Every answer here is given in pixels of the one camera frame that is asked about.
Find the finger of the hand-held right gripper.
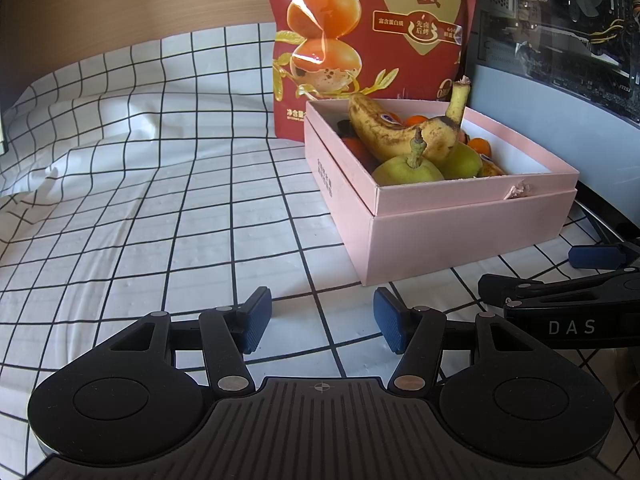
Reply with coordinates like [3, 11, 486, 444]
[477, 267, 623, 311]
[569, 241, 640, 270]

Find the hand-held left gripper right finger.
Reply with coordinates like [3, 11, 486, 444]
[373, 287, 543, 392]

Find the glass computer case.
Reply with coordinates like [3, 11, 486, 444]
[462, 0, 640, 241]

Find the pink cardboard box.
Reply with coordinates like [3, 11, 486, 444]
[303, 97, 580, 286]

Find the white checkered cloth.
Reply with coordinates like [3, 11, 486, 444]
[0, 22, 640, 480]

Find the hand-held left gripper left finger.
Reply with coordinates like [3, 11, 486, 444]
[107, 286, 273, 393]

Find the red snack bag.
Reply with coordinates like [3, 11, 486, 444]
[265, 0, 480, 142]

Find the dark screen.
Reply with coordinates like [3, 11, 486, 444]
[0, 0, 21, 157]

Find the green pear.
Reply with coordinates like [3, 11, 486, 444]
[440, 141, 483, 181]
[371, 127, 446, 186]

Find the small banana with sticker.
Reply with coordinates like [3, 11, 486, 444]
[348, 76, 473, 165]

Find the tangerine with green leaves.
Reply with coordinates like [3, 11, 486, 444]
[336, 119, 378, 173]

